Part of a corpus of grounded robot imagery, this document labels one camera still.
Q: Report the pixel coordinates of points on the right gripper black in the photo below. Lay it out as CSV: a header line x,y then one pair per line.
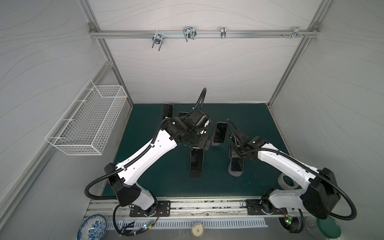
x,y
235,153

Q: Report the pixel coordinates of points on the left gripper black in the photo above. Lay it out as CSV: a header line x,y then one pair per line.
x,y
204,143

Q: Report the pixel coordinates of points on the black phone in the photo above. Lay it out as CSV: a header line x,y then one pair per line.
x,y
197,160
220,133
167,111
237,165
181,114

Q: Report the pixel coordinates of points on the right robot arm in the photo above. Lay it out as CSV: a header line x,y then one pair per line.
x,y
316,196

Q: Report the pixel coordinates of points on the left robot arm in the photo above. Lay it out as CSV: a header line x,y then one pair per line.
x,y
189,129

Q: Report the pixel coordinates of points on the black phone on grey stand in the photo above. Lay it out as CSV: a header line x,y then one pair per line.
x,y
220,133

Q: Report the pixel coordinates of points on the grey round phone stand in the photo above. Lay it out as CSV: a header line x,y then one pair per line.
x,y
234,173

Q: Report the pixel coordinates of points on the small round beige container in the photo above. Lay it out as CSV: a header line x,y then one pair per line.
x,y
197,229

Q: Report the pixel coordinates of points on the metal u-bolt clamp middle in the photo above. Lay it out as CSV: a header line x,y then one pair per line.
x,y
189,33

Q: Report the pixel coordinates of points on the metal u-bolt clamp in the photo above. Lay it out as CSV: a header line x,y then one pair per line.
x,y
158,39
189,33

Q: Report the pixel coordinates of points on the metal u-bolt clamp left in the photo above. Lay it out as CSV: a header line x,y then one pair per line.
x,y
158,39

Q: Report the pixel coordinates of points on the metal clamp small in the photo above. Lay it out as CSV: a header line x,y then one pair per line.
x,y
223,32

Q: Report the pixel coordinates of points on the green lid clear jar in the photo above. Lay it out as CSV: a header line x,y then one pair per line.
x,y
323,229

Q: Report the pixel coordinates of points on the blue white ceramic plate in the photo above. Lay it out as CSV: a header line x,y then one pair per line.
x,y
93,228

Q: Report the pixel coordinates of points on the aluminium top crossbar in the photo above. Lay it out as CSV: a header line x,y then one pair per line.
x,y
201,34

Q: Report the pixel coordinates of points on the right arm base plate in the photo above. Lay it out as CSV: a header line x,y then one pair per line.
x,y
256,207

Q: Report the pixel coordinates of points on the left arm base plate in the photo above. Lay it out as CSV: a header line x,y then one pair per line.
x,y
159,208

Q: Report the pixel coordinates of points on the white vented cable duct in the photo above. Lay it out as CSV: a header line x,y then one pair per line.
x,y
210,223

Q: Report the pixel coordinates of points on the white wire basket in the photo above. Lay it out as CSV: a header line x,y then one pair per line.
x,y
85,127

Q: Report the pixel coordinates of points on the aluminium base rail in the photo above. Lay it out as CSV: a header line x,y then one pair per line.
x,y
186,208

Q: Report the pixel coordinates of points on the metal bracket right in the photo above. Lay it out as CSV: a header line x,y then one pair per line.
x,y
296,33

